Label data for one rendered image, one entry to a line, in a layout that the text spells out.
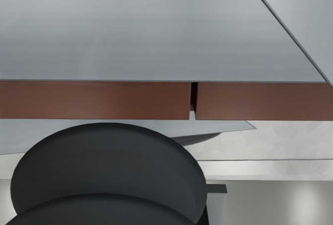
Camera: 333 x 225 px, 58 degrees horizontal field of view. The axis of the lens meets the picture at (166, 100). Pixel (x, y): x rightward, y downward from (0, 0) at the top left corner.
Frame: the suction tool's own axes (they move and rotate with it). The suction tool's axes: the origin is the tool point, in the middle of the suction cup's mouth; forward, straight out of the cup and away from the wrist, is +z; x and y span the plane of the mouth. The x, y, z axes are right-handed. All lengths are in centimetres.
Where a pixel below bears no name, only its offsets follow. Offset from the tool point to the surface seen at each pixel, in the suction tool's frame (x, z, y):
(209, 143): 21.8, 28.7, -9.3
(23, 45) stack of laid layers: 1.1, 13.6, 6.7
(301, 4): -1.4, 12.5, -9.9
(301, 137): 20.6, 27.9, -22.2
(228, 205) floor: 111, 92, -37
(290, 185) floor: 98, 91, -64
